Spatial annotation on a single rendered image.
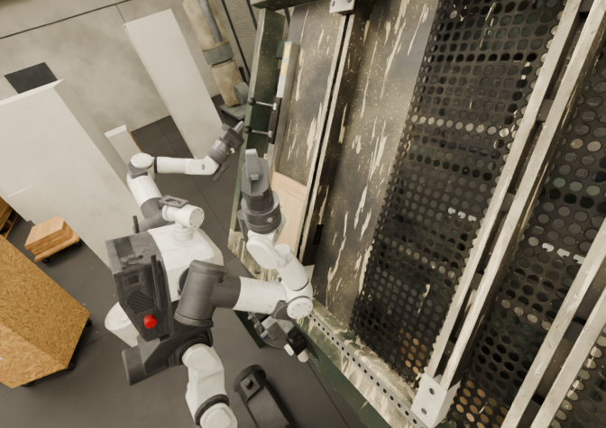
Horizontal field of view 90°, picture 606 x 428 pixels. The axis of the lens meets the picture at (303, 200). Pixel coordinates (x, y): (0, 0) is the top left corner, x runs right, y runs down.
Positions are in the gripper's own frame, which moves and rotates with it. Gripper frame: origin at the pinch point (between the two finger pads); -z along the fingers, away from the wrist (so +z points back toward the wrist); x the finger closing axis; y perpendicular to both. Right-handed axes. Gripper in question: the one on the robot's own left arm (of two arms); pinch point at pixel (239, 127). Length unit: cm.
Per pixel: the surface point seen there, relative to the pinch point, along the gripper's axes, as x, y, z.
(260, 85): -1.1, -7.9, -23.5
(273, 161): 15.6, 16.2, 3.8
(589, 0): -15, 110, -37
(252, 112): 4.4, -7.9, -11.6
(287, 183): 20.0, 27.9, 8.8
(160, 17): -19, -328, -93
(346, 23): -16, 50, -38
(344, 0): -22, 52, -40
